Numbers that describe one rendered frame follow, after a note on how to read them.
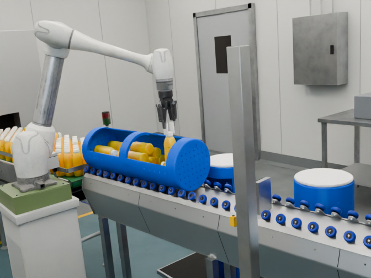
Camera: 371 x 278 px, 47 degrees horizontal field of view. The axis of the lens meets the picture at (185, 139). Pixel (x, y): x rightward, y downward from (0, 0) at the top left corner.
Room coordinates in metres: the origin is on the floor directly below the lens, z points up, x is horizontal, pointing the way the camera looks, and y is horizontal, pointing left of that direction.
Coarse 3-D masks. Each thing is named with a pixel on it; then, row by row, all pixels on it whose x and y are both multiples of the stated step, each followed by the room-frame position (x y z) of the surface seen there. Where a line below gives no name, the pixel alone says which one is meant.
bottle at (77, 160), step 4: (76, 152) 2.84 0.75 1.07; (72, 156) 2.84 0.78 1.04; (76, 156) 2.83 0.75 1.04; (80, 156) 2.84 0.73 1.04; (72, 160) 2.84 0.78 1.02; (76, 160) 2.82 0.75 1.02; (80, 160) 2.83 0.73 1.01; (76, 164) 2.82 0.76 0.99; (80, 164) 2.83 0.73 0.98; (76, 172) 2.82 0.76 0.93; (80, 172) 2.83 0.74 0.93; (76, 176) 2.83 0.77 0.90; (80, 176) 2.83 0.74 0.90
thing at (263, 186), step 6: (258, 180) 1.88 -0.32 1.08; (264, 180) 1.88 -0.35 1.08; (270, 180) 1.91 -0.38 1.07; (258, 186) 1.84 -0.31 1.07; (264, 186) 1.88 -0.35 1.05; (270, 186) 1.91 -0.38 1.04; (258, 192) 1.84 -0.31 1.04; (264, 192) 1.88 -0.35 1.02; (270, 192) 1.91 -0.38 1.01; (258, 198) 1.84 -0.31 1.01; (264, 198) 1.87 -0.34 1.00; (270, 198) 1.91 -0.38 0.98; (258, 204) 1.85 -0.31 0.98; (264, 204) 1.87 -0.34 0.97; (270, 204) 1.90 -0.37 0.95; (258, 210) 1.85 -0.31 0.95
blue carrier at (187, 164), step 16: (96, 128) 2.79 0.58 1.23; (112, 128) 2.80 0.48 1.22; (96, 144) 2.79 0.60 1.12; (128, 144) 2.42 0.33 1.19; (160, 144) 2.57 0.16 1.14; (176, 144) 2.18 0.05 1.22; (192, 144) 2.20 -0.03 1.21; (96, 160) 2.61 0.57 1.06; (112, 160) 2.48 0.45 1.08; (128, 160) 2.37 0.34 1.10; (176, 160) 2.11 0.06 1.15; (192, 160) 2.19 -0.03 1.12; (208, 160) 2.28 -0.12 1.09; (144, 176) 2.31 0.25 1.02; (160, 176) 2.19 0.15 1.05; (176, 176) 2.11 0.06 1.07; (192, 176) 2.19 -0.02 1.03
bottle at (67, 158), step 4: (64, 152) 2.87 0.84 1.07; (68, 152) 2.86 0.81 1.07; (64, 156) 2.85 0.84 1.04; (68, 156) 2.85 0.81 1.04; (64, 160) 2.85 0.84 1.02; (68, 160) 2.84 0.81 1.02; (64, 164) 2.85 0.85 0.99; (68, 164) 2.84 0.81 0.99; (72, 164) 2.86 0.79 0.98; (72, 172) 2.85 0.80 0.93; (68, 176) 2.84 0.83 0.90
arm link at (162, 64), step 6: (156, 54) 2.19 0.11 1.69; (162, 54) 2.19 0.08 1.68; (168, 54) 2.20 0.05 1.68; (156, 60) 2.19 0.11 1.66; (162, 60) 2.18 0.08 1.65; (168, 60) 2.19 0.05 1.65; (156, 66) 2.19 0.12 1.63; (162, 66) 2.18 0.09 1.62; (168, 66) 2.19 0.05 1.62; (156, 72) 2.19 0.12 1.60; (162, 72) 2.18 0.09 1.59; (168, 72) 2.19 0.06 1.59; (156, 78) 2.21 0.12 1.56; (162, 78) 2.19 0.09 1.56; (168, 78) 2.19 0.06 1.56
